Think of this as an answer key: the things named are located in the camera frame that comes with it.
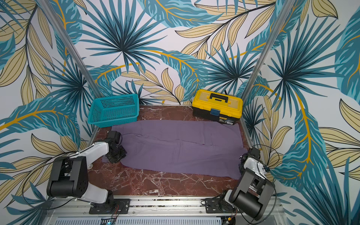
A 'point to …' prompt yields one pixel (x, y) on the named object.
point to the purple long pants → (201, 148)
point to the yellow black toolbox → (221, 108)
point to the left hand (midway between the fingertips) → (123, 158)
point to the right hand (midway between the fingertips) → (246, 174)
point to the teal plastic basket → (110, 111)
